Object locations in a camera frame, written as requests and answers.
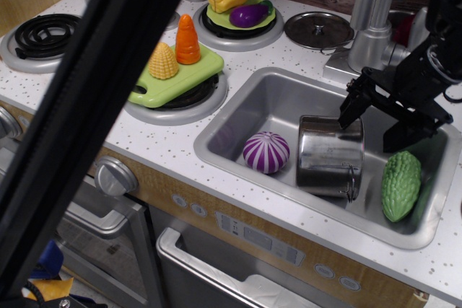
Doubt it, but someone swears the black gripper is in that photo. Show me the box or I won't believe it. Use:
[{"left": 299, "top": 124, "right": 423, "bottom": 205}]
[{"left": 338, "top": 39, "right": 453, "bottom": 153}]

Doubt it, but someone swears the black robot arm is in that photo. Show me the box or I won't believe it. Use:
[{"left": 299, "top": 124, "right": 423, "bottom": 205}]
[{"left": 339, "top": 0, "right": 461, "bottom": 153}]

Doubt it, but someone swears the stainless steel pot lid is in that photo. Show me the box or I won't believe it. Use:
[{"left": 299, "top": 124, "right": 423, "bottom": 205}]
[{"left": 284, "top": 12, "right": 354, "bottom": 51}]

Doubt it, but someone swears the silver toy sink basin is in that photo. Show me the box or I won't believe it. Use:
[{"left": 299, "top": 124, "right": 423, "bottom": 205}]
[{"left": 194, "top": 68, "right": 461, "bottom": 250}]

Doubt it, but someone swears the green toy bitter melon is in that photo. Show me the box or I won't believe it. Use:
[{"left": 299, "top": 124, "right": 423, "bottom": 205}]
[{"left": 381, "top": 151, "right": 422, "bottom": 222}]

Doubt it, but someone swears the silver toy faucet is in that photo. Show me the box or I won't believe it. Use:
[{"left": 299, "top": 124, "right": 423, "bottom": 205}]
[{"left": 323, "top": 0, "right": 412, "bottom": 85}]

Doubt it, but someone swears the purple striped toy onion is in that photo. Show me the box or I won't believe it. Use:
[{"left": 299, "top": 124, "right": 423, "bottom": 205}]
[{"left": 243, "top": 131, "right": 290, "bottom": 175}]

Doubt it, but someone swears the purple toy eggplant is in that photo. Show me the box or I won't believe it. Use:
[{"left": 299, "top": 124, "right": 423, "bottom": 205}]
[{"left": 229, "top": 0, "right": 274, "bottom": 29}]

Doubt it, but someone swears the front right stove burner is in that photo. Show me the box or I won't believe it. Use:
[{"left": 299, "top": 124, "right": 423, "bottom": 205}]
[{"left": 124, "top": 73, "right": 228, "bottom": 126}]

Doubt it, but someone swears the stove burner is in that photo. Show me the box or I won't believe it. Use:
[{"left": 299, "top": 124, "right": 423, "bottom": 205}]
[
  {"left": 193, "top": 5, "right": 284, "bottom": 52},
  {"left": 1, "top": 14, "right": 80, "bottom": 74},
  {"left": 124, "top": 73, "right": 228, "bottom": 126}
]

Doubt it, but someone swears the green toy plate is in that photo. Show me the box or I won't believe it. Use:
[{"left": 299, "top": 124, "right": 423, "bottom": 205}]
[{"left": 206, "top": 0, "right": 276, "bottom": 30}]

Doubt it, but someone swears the back right stove burner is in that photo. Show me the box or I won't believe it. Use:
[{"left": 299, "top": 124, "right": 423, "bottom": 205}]
[{"left": 193, "top": 5, "right": 284, "bottom": 52}]

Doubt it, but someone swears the orange toy carrot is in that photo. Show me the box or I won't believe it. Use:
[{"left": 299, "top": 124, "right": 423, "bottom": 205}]
[{"left": 175, "top": 14, "right": 201, "bottom": 65}]

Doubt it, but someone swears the green toy cutting board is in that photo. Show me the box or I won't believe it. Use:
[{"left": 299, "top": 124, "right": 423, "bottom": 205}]
[{"left": 128, "top": 45, "right": 224, "bottom": 108}]

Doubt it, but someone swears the yellow toy corn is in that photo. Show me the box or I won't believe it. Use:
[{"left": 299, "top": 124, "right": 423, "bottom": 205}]
[{"left": 148, "top": 42, "right": 179, "bottom": 80}]

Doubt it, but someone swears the silver stove knob upper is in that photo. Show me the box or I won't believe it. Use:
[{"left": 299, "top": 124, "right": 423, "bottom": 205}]
[{"left": 165, "top": 12, "right": 180, "bottom": 31}]

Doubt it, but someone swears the toy dishwasher door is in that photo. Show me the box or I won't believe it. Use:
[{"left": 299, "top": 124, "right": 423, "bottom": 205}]
[{"left": 156, "top": 227, "right": 345, "bottom": 308}]

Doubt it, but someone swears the silver oven dial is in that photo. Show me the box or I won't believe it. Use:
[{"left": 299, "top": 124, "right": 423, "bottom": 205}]
[{"left": 94, "top": 156, "right": 139, "bottom": 197}]

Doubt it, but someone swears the black foreground pole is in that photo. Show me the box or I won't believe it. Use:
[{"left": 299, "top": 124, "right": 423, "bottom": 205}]
[{"left": 1, "top": 0, "right": 180, "bottom": 307}]

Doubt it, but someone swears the toy oven door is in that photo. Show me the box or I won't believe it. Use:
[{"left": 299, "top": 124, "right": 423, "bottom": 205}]
[{"left": 55, "top": 176, "right": 165, "bottom": 307}]

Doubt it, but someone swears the front left stove burner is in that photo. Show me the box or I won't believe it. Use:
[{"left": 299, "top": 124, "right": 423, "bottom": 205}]
[{"left": 1, "top": 14, "right": 80, "bottom": 74}]

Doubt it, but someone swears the blue clamp tool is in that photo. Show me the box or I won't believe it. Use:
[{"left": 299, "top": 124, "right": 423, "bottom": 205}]
[{"left": 29, "top": 239, "right": 64, "bottom": 280}]

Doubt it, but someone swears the yellow cloth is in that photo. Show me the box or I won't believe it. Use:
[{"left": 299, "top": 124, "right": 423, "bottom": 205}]
[{"left": 30, "top": 277, "right": 74, "bottom": 302}]

